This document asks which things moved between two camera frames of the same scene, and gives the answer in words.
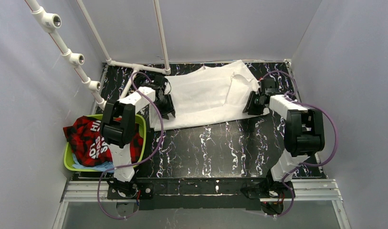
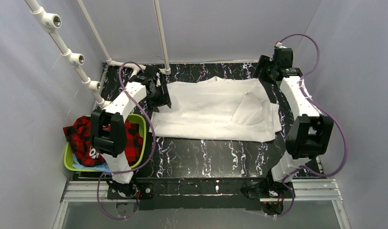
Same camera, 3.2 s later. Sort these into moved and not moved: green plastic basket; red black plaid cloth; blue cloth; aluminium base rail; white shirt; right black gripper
Moved: right black gripper; white shirt
Not moved: aluminium base rail; green plastic basket; blue cloth; red black plaid cloth
